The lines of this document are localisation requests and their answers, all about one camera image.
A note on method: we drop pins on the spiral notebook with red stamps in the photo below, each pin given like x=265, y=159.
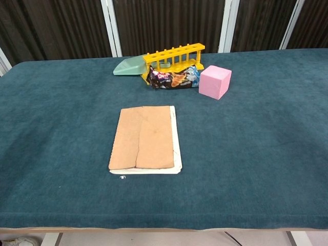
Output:
x=151, y=138

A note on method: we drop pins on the dark snack chip bag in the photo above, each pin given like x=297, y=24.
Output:
x=174, y=79

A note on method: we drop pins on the pink foam cube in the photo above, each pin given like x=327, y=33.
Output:
x=214, y=82

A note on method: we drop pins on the pale green plastic dustpan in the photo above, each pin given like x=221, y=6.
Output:
x=129, y=67

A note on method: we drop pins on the yellow test tube rack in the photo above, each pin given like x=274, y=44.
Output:
x=174, y=55

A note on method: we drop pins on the blue velvet table cloth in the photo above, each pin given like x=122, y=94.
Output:
x=256, y=153

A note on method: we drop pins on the white table leg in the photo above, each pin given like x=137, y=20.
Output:
x=299, y=238
x=51, y=239

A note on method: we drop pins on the white sneaker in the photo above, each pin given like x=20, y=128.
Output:
x=19, y=241

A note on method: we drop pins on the white partition frame post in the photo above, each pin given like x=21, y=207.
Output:
x=111, y=28
x=3, y=62
x=292, y=24
x=228, y=25

